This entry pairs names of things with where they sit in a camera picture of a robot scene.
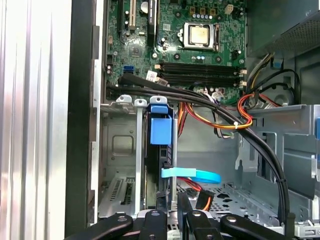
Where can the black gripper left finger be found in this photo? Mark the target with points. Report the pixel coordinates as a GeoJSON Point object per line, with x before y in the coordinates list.
{"type": "Point", "coordinates": [156, 225]}

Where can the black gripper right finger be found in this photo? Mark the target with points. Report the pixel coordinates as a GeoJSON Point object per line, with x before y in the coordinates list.
{"type": "Point", "coordinates": [200, 225]}

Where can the hard disk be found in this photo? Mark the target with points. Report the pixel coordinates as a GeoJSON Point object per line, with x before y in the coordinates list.
{"type": "Point", "coordinates": [161, 130]}

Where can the silver disk bay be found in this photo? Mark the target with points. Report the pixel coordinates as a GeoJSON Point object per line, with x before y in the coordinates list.
{"type": "Point", "coordinates": [138, 150]}

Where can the black open PC case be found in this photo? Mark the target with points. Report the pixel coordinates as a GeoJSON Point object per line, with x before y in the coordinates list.
{"type": "Point", "coordinates": [80, 125]}

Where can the silver optical drive cage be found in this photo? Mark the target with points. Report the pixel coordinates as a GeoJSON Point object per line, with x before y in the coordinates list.
{"type": "Point", "coordinates": [295, 120]}

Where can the black RAM slot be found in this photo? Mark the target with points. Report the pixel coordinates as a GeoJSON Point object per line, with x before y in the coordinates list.
{"type": "Point", "coordinates": [200, 82]}
{"type": "Point", "coordinates": [200, 70]}
{"type": "Point", "coordinates": [200, 76]}
{"type": "Point", "coordinates": [200, 65]}

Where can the green motherboard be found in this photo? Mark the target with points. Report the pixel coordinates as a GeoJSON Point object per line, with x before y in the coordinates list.
{"type": "Point", "coordinates": [175, 57]}

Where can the CPU socket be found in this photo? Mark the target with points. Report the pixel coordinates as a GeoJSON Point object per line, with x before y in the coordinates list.
{"type": "Point", "coordinates": [183, 37]}

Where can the silver CPU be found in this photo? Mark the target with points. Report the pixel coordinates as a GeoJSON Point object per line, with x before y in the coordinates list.
{"type": "Point", "coordinates": [199, 35]}

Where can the black graphics card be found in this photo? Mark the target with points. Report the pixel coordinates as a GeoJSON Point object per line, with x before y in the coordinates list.
{"type": "Point", "coordinates": [152, 22]}

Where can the black expansion slot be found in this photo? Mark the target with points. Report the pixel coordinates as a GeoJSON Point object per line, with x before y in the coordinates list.
{"type": "Point", "coordinates": [120, 20]}

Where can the grey power supply unit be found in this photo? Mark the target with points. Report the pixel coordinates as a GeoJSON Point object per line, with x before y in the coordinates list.
{"type": "Point", "coordinates": [265, 25]}

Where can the white expansion slot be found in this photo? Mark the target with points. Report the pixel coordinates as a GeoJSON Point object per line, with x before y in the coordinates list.
{"type": "Point", "coordinates": [132, 15]}

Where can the silver coin cell battery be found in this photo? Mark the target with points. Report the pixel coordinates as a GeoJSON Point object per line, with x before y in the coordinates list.
{"type": "Point", "coordinates": [144, 7]}

